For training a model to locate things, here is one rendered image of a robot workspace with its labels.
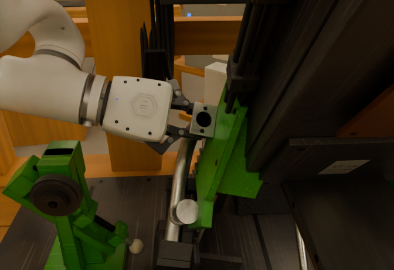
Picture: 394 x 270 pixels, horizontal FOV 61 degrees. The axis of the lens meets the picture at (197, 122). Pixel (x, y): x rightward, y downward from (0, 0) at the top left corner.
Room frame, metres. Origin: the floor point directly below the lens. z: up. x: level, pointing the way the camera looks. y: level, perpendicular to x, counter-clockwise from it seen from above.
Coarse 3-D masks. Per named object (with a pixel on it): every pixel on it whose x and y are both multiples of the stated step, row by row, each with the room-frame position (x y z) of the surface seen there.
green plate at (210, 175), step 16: (224, 96) 0.48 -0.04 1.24; (224, 112) 0.45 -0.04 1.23; (240, 112) 0.39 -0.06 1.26; (224, 128) 0.42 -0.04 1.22; (240, 128) 0.39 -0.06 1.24; (208, 144) 0.48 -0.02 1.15; (224, 144) 0.40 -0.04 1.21; (240, 144) 0.40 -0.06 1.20; (208, 160) 0.45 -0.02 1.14; (224, 160) 0.39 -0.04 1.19; (240, 160) 0.40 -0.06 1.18; (208, 176) 0.42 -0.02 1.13; (224, 176) 0.40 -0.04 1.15; (240, 176) 0.40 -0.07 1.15; (256, 176) 0.40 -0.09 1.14; (208, 192) 0.39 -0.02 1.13; (224, 192) 0.40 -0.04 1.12; (240, 192) 0.40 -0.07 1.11; (256, 192) 0.41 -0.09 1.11
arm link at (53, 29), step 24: (0, 0) 0.37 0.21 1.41; (24, 0) 0.43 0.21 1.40; (48, 0) 0.48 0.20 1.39; (0, 24) 0.37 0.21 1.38; (24, 24) 0.40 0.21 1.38; (48, 24) 0.50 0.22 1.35; (72, 24) 0.52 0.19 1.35; (0, 48) 0.38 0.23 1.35; (48, 48) 0.51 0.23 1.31; (72, 48) 0.52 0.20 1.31
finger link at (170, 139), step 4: (184, 128) 0.48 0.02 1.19; (188, 128) 0.47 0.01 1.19; (188, 132) 0.47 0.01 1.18; (172, 136) 0.46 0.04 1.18; (176, 136) 0.46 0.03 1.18; (180, 136) 0.47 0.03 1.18; (184, 136) 0.47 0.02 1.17; (188, 136) 0.47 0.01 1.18; (192, 136) 0.47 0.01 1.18; (196, 136) 0.47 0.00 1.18; (200, 136) 0.47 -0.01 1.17; (168, 140) 0.46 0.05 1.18; (172, 140) 0.46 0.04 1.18; (176, 140) 0.47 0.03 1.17
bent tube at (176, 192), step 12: (216, 108) 0.50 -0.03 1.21; (192, 120) 0.47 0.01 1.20; (204, 120) 0.51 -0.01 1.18; (192, 132) 0.46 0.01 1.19; (204, 132) 0.46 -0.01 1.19; (180, 144) 0.55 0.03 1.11; (192, 144) 0.53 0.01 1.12; (180, 156) 0.53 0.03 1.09; (180, 168) 0.52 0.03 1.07; (180, 180) 0.50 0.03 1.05; (180, 192) 0.49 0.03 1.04; (168, 216) 0.46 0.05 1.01; (168, 228) 0.44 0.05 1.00; (180, 228) 0.44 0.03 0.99; (168, 240) 0.42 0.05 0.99
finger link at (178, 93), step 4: (176, 92) 0.52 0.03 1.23; (180, 92) 0.52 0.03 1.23; (176, 96) 0.51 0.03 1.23; (180, 96) 0.51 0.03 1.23; (184, 96) 0.52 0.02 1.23; (192, 104) 0.51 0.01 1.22; (184, 108) 0.50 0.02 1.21; (188, 108) 0.50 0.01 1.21; (192, 108) 0.50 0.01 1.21; (204, 108) 0.50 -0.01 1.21; (188, 112) 0.51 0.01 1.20
